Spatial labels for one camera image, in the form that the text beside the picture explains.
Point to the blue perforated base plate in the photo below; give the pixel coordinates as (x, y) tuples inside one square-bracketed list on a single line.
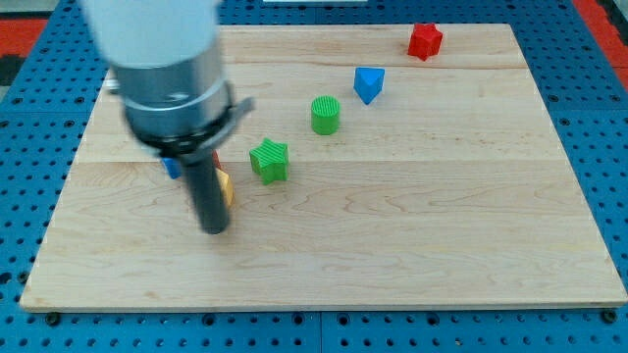
[(577, 60)]

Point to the wooden board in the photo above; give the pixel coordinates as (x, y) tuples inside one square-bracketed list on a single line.
[(449, 191)]

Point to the green cylinder block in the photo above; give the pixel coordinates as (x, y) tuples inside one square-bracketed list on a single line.
[(325, 115)]

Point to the green star block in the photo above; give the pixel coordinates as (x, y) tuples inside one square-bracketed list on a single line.
[(270, 160)]

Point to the blue cube block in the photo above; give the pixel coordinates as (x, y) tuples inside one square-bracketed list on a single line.
[(171, 167)]

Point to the red circle block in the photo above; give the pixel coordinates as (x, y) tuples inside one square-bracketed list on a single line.
[(216, 160)]

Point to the blue triangular block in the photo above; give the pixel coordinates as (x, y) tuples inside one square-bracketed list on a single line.
[(368, 83)]

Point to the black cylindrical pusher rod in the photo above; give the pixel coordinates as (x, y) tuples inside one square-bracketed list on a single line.
[(199, 173)]

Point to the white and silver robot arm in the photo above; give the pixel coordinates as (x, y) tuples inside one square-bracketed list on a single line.
[(166, 57)]

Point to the yellow block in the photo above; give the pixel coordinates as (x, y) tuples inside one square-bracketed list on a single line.
[(227, 187)]

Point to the red star block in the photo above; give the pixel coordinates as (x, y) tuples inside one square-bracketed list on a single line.
[(425, 41)]

